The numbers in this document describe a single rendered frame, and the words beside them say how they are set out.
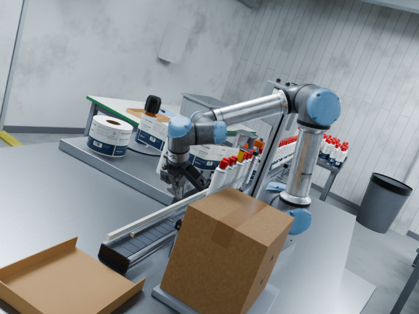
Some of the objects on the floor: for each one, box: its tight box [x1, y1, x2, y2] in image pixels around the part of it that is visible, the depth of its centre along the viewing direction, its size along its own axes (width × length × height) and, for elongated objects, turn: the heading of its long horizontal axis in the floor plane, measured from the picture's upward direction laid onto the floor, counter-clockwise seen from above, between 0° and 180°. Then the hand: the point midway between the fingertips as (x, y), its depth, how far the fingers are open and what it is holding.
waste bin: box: [356, 173, 413, 234], centre depth 538 cm, size 54×54×68 cm
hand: (181, 198), depth 148 cm, fingers closed
